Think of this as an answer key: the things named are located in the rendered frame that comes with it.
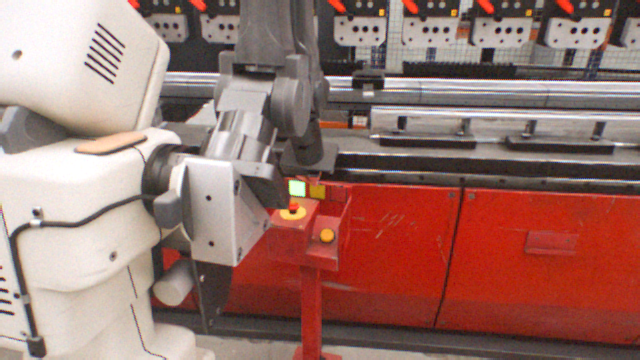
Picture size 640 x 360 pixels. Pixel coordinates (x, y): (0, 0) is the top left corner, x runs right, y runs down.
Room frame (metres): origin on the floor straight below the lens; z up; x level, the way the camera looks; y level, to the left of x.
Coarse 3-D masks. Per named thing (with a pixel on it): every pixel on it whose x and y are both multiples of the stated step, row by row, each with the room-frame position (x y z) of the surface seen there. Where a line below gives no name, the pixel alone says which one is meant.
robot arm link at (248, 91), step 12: (240, 72) 0.50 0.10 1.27; (252, 72) 0.50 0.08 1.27; (264, 72) 0.50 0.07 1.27; (240, 84) 0.48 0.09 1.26; (252, 84) 0.48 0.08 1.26; (264, 84) 0.47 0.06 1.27; (228, 96) 0.46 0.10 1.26; (240, 96) 0.45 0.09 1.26; (252, 96) 0.45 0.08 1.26; (264, 96) 0.45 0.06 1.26; (228, 108) 0.44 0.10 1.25; (240, 108) 0.44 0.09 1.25; (252, 108) 0.44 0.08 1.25; (264, 108) 0.44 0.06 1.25
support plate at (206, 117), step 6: (210, 102) 1.25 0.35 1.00; (204, 108) 1.20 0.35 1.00; (210, 108) 1.20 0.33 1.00; (198, 114) 1.14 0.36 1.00; (204, 114) 1.14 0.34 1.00; (210, 114) 1.14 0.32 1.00; (192, 120) 1.09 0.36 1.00; (198, 120) 1.09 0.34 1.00; (204, 120) 1.09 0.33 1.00; (210, 120) 1.09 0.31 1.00; (216, 120) 1.09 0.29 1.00; (192, 126) 1.06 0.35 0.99; (198, 126) 1.06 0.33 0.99; (204, 126) 1.06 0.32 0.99; (210, 126) 1.06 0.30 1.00
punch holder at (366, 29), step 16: (352, 0) 1.26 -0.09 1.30; (368, 0) 1.25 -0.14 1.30; (384, 0) 1.25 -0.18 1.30; (336, 16) 1.26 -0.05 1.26; (368, 16) 1.25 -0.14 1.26; (384, 16) 1.25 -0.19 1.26; (336, 32) 1.26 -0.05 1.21; (352, 32) 1.25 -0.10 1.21; (368, 32) 1.25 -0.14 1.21; (384, 32) 1.24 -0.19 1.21
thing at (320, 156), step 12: (288, 144) 0.72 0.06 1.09; (312, 144) 0.64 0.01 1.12; (324, 144) 0.71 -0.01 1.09; (336, 144) 0.70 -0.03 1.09; (288, 156) 0.69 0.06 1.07; (300, 156) 0.66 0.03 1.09; (312, 156) 0.66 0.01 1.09; (324, 156) 0.68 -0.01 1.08; (300, 168) 0.67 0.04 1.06; (312, 168) 0.66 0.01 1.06; (324, 168) 0.66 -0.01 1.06
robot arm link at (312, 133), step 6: (312, 120) 0.63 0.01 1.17; (318, 120) 0.64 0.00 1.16; (312, 126) 0.63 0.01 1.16; (318, 126) 0.65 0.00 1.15; (306, 132) 0.63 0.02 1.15; (312, 132) 0.63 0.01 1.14; (318, 132) 0.65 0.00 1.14; (294, 138) 0.64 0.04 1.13; (300, 138) 0.63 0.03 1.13; (306, 138) 0.63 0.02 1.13; (312, 138) 0.64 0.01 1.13; (318, 138) 0.65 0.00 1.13; (300, 144) 0.64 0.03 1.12; (306, 144) 0.64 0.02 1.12
